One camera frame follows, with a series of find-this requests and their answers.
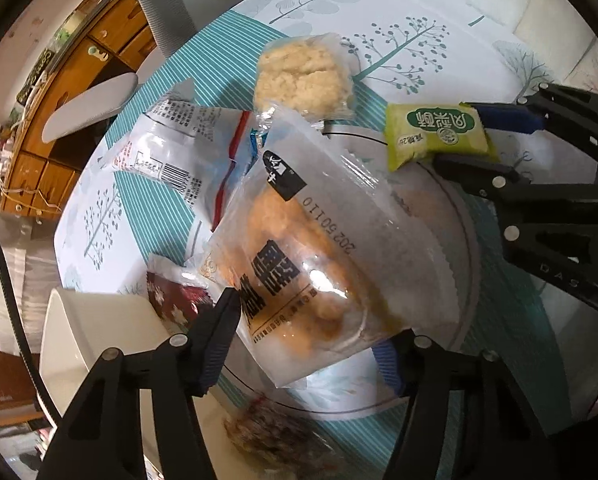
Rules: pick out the white floral curtain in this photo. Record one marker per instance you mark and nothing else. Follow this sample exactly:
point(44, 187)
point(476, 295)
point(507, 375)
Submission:
point(554, 25)

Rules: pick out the white plastic storage bin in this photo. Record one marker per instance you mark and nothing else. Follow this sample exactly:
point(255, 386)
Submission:
point(89, 330)

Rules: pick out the crumbly yellow cake packet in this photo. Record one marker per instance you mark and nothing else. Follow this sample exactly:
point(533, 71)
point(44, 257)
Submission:
point(299, 75)

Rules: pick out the wooden desk with drawers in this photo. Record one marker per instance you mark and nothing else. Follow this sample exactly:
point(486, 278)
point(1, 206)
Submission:
point(64, 95)

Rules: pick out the dark red snack packet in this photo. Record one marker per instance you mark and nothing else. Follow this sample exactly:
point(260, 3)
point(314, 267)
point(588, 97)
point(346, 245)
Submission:
point(171, 300)

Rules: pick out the clear orange biscuit packet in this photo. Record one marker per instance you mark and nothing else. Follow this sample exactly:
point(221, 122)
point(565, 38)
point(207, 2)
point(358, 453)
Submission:
point(304, 270)

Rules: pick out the dark printed box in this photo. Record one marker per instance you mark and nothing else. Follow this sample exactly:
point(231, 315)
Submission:
point(33, 77)

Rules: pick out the small brown nut packet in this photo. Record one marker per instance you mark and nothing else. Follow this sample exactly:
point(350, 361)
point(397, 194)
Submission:
point(274, 435)

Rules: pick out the white snack packet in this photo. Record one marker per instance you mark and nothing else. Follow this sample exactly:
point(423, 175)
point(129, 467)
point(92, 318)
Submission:
point(169, 160)

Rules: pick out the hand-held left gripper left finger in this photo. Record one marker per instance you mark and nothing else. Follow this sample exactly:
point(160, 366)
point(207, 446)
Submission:
point(219, 340)

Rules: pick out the blue tree-print tablecloth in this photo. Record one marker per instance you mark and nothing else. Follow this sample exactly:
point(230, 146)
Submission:
point(404, 45)

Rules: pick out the grey office chair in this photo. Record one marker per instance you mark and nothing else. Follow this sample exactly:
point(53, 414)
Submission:
point(94, 105)

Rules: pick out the small green snack packet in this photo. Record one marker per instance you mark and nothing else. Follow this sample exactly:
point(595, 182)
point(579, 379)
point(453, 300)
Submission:
point(429, 135)

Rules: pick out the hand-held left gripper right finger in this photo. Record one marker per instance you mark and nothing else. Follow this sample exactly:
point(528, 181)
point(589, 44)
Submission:
point(391, 365)

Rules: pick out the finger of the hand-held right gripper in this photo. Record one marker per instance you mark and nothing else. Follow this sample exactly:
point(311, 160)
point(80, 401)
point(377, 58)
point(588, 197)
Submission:
point(479, 175)
point(509, 117)

